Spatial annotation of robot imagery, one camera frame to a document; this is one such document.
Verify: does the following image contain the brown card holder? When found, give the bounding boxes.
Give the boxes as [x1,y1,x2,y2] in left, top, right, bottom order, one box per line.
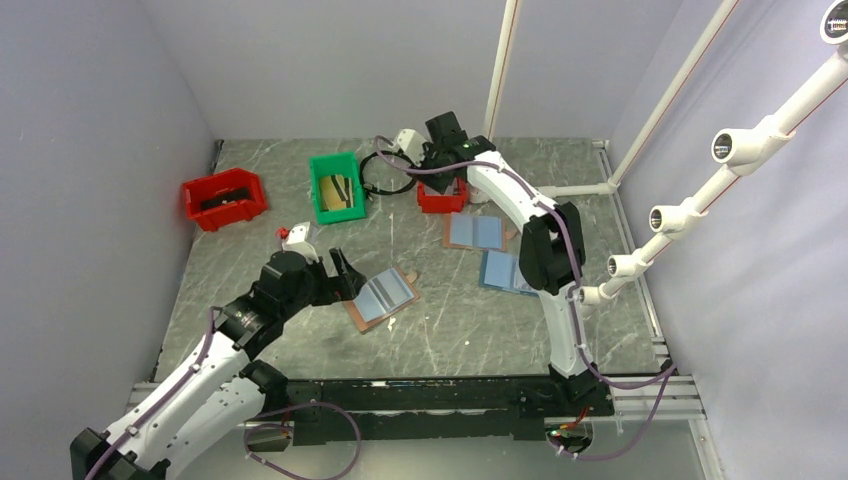
[342,266,420,334]
[442,212,518,251]

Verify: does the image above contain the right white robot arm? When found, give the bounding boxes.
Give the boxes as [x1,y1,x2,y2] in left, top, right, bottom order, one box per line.
[414,111,609,415]

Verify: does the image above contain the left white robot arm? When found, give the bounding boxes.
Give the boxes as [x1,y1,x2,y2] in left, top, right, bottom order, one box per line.
[70,248,366,479]

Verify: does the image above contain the white cards in red bin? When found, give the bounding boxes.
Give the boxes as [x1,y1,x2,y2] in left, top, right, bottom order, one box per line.
[424,178,461,197]

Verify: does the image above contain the gold card in green bin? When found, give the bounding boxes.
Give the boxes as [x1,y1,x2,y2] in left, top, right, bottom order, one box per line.
[319,174,355,211]

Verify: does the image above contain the blue card holder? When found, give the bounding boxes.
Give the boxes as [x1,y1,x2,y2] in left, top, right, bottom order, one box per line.
[478,250,537,296]

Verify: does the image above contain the right red bin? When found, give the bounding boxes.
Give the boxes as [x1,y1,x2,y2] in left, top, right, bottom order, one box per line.
[416,174,469,214]

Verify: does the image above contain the red bin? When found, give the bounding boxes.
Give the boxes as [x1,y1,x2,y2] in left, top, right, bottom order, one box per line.
[181,168,268,232]
[416,174,469,214]

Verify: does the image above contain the green bin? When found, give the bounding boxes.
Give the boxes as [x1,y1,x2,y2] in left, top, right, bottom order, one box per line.
[309,151,366,225]

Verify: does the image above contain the left red bin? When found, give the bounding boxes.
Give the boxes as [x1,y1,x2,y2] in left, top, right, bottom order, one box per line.
[181,168,268,232]

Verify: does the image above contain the black base bar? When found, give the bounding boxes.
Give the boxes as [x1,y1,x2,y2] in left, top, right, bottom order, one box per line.
[248,374,614,446]

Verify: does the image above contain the black cable loop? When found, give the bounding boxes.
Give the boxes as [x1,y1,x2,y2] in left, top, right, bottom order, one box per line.
[359,150,419,198]

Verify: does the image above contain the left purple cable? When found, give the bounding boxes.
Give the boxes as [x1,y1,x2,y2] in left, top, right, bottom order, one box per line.
[82,305,364,480]

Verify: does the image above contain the purple cable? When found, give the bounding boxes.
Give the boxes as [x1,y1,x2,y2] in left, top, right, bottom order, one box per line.
[82,305,364,480]
[372,134,677,463]

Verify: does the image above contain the white pvc pipe frame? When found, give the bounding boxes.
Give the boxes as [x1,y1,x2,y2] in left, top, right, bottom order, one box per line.
[497,1,847,313]

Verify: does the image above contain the aluminium rail frame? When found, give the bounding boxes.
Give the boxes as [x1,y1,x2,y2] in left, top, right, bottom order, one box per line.
[105,380,727,480]

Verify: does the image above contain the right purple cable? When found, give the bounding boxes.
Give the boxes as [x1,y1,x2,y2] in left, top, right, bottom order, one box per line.
[372,134,677,463]

